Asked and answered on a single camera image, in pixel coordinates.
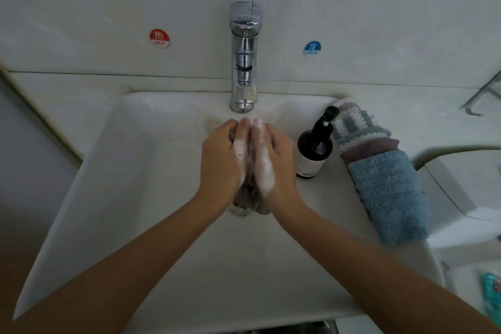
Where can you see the person's left hand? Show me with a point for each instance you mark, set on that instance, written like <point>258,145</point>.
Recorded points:
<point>223,165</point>

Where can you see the person's right hand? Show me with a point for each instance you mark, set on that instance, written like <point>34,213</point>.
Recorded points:
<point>275,169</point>

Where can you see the grey stained cloth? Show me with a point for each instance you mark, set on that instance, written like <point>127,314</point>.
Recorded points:
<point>252,181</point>

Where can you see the grey yellow striped cloth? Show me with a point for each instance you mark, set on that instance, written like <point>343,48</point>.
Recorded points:
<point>358,122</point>

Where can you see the pink white striped cloth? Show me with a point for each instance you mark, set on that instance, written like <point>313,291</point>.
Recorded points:
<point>348,104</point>

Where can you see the white ceramic sink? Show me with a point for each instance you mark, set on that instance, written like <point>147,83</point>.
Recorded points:
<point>258,267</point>

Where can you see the blue stained cloth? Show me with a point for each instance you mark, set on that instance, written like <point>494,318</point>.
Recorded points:
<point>390,198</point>

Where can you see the person's left forearm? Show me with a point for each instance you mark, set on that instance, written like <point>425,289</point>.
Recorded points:
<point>109,275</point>

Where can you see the person's right forearm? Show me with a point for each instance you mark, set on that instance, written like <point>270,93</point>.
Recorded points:
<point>391,275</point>

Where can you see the metal sink drain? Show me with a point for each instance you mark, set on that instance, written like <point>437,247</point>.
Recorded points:
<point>239,208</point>

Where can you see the black pump soap bottle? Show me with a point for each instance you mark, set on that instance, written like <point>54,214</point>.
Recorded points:
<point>315,154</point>

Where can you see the chrome faucet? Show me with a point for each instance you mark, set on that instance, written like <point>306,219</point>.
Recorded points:
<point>245,56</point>

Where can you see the blue round sticker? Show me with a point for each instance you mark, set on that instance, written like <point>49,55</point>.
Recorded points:
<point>312,49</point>

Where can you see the red round sticker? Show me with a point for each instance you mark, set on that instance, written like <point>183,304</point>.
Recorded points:
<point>160,38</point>

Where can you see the gray patterned trousers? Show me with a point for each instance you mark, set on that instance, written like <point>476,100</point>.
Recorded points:
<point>290,327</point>

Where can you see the white toilet tank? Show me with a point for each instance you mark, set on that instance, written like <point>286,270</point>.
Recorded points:
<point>466,204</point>

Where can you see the white toilet lid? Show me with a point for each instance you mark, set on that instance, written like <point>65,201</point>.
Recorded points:
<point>476,295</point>

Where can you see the teal tube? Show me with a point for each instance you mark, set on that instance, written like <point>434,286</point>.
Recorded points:
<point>492,297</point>

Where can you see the metal wall shelf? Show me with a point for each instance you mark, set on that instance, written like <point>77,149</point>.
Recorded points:
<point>484,96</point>

